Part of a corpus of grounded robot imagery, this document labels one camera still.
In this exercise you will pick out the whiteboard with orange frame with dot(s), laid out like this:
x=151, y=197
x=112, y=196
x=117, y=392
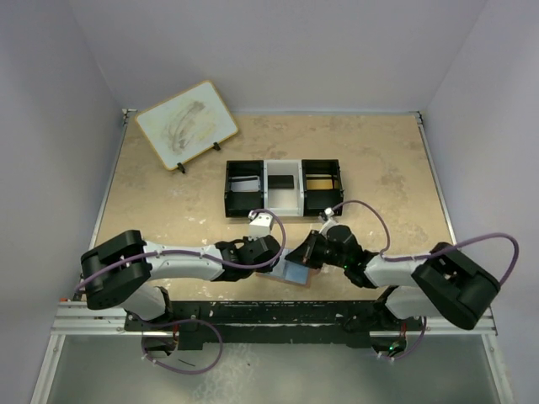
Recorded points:
x=186, y=125

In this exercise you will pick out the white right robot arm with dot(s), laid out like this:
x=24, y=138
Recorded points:
x=450, y=285

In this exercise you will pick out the black right bin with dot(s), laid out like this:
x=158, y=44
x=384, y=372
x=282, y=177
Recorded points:
x=317, y=201

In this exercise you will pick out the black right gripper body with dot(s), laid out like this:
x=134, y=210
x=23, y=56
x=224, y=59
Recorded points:
x=318, y=252

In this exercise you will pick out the gold card in bin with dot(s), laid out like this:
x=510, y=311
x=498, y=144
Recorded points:
x=319, y=184

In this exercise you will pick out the white middle bin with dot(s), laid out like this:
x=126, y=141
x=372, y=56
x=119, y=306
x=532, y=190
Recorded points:
x=284, y=202

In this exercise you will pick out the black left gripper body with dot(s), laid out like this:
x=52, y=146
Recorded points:
x=257, y=269

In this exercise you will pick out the silver card in bin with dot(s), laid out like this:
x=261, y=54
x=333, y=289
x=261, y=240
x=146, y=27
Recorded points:
x=244, y=184

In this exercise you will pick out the black left bin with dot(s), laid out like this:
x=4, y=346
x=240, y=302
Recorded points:
x=240, y=204

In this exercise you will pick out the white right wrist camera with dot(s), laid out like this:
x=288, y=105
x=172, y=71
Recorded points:
x=328, y=221

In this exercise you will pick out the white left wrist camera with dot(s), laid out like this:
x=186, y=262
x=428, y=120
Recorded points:
x=260, y=225

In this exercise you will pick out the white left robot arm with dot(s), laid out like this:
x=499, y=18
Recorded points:
x=117, y=273

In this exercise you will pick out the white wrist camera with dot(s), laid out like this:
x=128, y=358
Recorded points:
x=328, y=221
x=260, y=225

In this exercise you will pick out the black card in bin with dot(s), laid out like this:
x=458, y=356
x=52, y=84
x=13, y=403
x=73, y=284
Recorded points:
x=281, y=181

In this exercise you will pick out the black bin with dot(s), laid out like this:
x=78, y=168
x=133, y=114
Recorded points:
x=317, y=201
x=240, y=204

